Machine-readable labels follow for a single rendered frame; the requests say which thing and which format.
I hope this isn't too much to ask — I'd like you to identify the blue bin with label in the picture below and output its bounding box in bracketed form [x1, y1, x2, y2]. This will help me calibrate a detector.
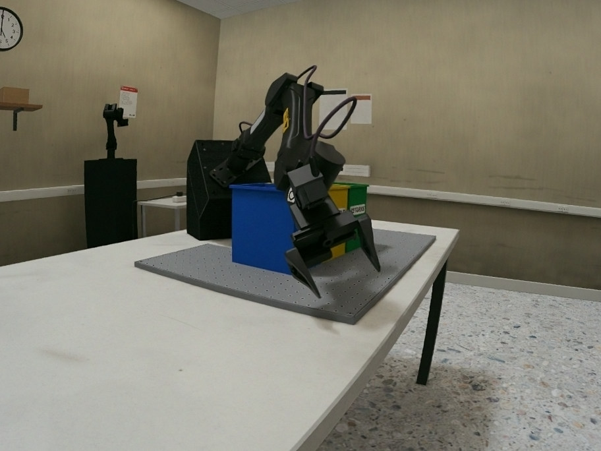
[232, 183, 298, 276]

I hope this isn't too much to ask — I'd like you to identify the green bin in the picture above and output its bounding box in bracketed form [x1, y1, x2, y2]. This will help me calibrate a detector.
[333, 182, 369, 253]

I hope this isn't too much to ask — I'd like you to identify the yellow open bin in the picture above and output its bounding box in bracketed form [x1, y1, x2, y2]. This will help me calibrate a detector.
[328, 185, 351, 260]

